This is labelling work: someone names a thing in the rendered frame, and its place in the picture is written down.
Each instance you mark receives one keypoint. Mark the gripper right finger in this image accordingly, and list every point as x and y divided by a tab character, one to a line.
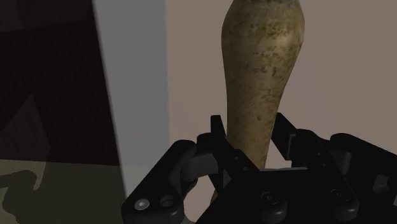
313	155

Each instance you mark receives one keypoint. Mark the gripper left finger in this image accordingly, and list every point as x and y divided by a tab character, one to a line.
173	173

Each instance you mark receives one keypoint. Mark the mottled tan vase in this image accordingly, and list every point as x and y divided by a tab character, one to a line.
262	74

